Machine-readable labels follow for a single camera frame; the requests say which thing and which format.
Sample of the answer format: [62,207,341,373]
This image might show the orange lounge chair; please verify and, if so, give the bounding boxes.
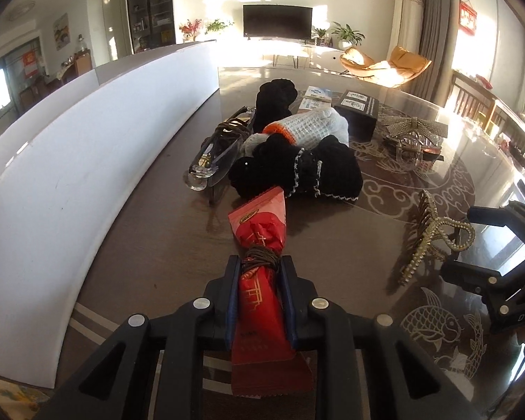
[339,47,392,77]
[387,46,433,88]

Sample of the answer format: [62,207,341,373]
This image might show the red flower arrangement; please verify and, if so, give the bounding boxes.
[179,18,202,42]

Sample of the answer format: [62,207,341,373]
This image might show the wooden slatted armchair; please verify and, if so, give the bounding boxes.
[450,70,497,119]

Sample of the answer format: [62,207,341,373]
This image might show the grey curtain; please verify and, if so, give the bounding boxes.
[413,0,460,101]

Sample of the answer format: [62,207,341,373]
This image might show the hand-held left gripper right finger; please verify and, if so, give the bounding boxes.
[281,256,474,420]

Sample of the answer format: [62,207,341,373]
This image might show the wooden dining chair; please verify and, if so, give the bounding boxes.
[72,50,92,75]

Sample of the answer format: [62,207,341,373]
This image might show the green trailing plant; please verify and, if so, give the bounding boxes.
[205,18,236,35]

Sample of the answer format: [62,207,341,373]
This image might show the black television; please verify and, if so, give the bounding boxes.
[243,3,314,39]

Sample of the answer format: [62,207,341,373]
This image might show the brown patterned desktop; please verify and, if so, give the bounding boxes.
[52,65,525,420]

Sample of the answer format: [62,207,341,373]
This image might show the red snack packet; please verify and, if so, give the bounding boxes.
[227,186,314,399]

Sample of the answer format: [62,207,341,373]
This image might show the white door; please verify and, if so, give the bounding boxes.
[103,0,127,62]

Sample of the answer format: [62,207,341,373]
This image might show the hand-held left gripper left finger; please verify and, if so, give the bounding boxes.
[35,254,241,420]

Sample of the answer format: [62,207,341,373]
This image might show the white media console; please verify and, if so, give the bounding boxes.
[262,37,364,68]

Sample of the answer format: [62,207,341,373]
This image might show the red wall calendar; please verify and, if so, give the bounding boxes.
[458,0,477,36]

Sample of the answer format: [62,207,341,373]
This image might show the white knit glove orange cuff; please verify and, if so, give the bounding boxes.
[243,105,351,156]

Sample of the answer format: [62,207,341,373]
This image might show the clear glass bottle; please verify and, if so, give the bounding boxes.
[184,135,246,192]

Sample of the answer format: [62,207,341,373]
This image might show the clear pouch with black strap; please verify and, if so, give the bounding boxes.
[203,106,260,204]

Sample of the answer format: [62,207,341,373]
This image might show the round ceiling lamp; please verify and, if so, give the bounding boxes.
[6,2,36,22]

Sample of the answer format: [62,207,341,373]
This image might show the dark glass display cabinet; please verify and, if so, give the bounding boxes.
[125,0,173,53]

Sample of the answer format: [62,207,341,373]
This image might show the black sock with silver trim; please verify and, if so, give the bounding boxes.
[284,135,365,202]

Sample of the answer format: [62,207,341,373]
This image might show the white cardboard box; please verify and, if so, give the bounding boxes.
[0,39,222,390]

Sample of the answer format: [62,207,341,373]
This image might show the black printed box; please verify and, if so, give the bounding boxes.
[334,90,380,141]

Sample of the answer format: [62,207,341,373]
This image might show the brown hair tie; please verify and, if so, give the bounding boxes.
[240,245,285,274]
[214,120,252,138]

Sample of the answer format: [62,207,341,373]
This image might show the framed wall painting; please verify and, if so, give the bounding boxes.
[52,13,71,51]

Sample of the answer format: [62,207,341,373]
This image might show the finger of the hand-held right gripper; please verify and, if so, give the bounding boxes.
[466,200,525,246]
[440,261,525,312]

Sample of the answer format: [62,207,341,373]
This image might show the covered floor air conditioner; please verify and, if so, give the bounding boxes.
[394,0,426,60]

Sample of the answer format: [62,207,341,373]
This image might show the blue white toothpaste box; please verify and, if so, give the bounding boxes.
[296,87,333,112]

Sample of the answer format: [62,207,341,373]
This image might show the red door poster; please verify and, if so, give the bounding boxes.
[23,50,40,77]

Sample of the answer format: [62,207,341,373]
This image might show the large green potted plant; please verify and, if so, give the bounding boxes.
[330,22,366,51]

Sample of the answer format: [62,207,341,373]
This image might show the plain black knit glove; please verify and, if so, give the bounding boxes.
[254,78,299,125]

